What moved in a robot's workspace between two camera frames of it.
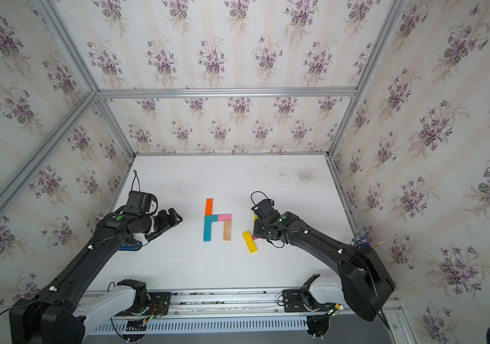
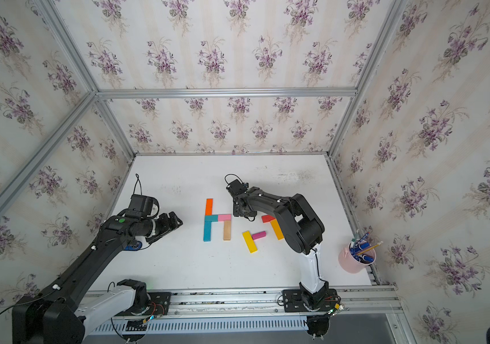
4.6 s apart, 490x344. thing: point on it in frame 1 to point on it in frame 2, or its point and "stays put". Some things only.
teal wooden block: (207, 231) stays put
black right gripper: (256, 231) to (235, 211)
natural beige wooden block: (227, 230) stays put
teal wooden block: (213, 218) stays put
